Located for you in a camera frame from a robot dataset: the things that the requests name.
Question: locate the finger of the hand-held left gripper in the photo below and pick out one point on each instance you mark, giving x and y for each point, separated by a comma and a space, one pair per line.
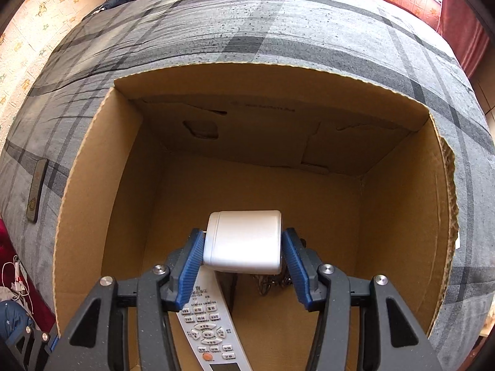
38, 349

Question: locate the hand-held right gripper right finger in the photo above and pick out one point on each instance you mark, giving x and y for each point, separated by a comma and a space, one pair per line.
296, 274

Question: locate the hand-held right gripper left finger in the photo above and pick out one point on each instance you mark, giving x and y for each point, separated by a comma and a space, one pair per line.
189, 270

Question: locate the key bunch with blue fob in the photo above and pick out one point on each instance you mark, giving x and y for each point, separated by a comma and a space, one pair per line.
267, 282

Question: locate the large white charger plug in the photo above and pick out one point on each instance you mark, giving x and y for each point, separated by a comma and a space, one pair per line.
243, 243

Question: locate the white remote control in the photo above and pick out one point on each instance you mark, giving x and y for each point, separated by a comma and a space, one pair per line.
209, 332

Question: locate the cardboard box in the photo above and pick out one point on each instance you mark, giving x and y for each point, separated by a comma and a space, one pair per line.
251, 185

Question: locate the blue starry cloth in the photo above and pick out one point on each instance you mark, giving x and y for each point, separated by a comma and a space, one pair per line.
15, 317

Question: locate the black smartphone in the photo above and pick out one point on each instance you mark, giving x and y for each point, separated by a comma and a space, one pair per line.
36, 193

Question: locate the dark clothing bundle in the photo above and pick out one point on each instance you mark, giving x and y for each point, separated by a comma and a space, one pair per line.
120, 0

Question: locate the red curtain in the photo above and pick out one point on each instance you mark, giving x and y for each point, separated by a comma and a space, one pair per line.
460, 34

